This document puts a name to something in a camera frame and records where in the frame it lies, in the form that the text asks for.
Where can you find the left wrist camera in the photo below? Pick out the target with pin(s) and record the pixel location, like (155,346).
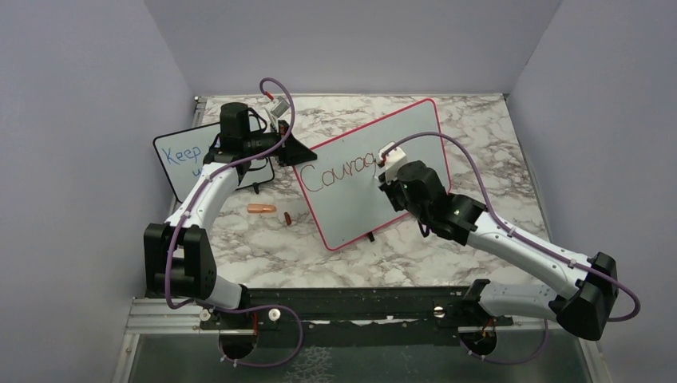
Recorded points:
(276,109)

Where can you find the aluminium frame rail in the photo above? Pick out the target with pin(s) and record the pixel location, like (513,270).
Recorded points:
(164,345)

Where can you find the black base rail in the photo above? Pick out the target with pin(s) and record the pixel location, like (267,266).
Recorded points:
(357,317)

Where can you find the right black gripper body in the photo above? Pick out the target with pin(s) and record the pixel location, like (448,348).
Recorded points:
(395,194)

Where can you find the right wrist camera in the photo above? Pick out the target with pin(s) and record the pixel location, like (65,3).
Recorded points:
(391,159)

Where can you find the red framed whiteboard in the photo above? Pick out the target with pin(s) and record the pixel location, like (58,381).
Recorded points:
(341,185)

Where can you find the black framed written whiteboard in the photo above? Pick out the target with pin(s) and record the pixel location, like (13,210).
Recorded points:
(181,155)

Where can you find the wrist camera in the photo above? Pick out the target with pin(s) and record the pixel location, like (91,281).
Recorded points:
(391,159)
(276,109)

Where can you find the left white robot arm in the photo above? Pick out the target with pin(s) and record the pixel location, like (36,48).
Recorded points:
(179,262)

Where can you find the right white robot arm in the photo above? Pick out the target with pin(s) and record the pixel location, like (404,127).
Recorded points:
(576,290)

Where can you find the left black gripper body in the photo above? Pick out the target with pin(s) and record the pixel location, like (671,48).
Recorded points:
(270,140)

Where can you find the red marker cap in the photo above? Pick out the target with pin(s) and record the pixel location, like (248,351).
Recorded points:
(288,218)

